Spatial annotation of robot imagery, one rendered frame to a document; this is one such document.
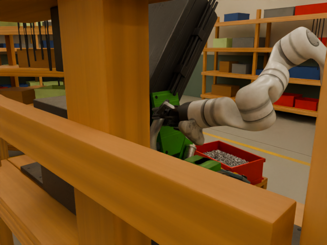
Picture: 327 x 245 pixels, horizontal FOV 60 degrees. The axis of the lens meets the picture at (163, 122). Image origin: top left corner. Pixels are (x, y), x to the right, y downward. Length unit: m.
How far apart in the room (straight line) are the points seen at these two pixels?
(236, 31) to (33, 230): 7.08
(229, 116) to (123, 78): 0.31
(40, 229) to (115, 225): 0.48
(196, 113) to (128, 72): 0.29
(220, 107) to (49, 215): 0.66
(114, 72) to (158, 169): 0.19
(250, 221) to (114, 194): 0.20
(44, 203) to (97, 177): 0.70
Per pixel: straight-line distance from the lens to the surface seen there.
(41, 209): 1.08
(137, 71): 0.48
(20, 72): 3.69
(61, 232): 0.95
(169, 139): 0.92
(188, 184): 0.29
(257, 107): 0.62
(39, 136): 0.58
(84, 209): 0.61
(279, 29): 7.02
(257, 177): 1.39
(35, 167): 1.37
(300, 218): 1.01
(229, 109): 0.68
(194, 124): 0.72
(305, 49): 0.87
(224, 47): 7.08
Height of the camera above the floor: 1.40
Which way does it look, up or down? 15 degrees down
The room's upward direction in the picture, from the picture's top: straight up
